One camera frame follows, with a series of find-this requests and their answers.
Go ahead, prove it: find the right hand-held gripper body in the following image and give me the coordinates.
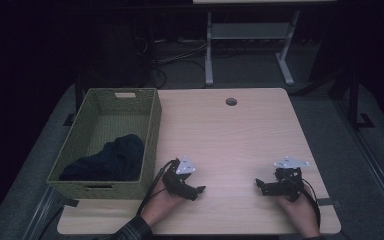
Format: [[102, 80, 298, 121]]
[[269, 156, 312, 203]]

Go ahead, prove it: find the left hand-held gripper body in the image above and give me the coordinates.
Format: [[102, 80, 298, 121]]
[[161, 155, 197, 200]]

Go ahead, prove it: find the navy fishbone print garment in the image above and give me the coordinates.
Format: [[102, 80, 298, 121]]
[[58, 133, 145, 183]]

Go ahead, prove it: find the green woven basket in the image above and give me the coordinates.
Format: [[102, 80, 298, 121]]
[[45, 87, 163, 201]]

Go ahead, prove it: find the person's left hand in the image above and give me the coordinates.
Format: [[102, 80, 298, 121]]
[[142, 185, 185, 227]]

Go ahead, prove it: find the person's right hand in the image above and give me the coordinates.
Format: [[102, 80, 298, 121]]
[[275, 183, 321, 238]]

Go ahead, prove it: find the black tape strip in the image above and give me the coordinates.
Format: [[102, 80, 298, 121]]
[[316, 197, 342, 208], [61, 198, 80, 208]]

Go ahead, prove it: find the white metal stand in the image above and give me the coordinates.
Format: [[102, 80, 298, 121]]
[[193, 0, 338, 87]]

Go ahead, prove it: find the left hand-held gripper cable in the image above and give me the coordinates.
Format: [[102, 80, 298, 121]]
[[135, 159, 181, 218]]

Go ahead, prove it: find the hand-held gripper cable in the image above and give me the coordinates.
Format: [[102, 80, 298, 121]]
[[135, 159, 181, 218], [300, 178, 322, 231]]

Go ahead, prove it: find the right hand-held gripper cable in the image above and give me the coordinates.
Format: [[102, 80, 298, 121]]
[[300, 178, 322, 231]]

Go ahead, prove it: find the grey metal rail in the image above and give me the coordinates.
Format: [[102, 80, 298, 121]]
[[333, 99, 384, 231], [21, 186, 64, 240]]

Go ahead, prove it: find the bundle of floor cables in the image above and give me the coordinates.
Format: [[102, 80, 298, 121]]
[[134, 36, 211, 89]]

